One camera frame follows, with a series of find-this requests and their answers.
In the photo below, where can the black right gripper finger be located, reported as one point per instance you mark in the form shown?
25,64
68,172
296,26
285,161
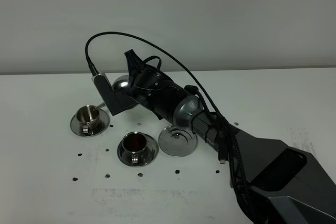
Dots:
134,63

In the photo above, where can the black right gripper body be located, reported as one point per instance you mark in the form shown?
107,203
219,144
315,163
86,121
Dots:
137,90

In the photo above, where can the stainless steel teapot coaster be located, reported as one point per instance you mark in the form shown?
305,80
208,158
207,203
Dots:
177,143

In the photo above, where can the far stainless steel teacup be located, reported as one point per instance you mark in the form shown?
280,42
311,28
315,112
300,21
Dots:
88,118

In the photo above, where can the far stainless steel saucer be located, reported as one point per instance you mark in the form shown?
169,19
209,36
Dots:
103,124

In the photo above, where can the stainless steel teacup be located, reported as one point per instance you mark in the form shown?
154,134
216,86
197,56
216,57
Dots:
88,118
134,144

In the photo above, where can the stainless steel saucer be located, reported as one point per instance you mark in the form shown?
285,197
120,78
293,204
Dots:
148,155
103,124

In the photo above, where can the near stainless steel teacup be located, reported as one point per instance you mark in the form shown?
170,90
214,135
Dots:
134,144

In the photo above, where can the near stainless steel saucer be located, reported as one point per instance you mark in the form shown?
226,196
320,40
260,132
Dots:
148,155

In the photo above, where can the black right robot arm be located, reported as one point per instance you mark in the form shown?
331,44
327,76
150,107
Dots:
273,182

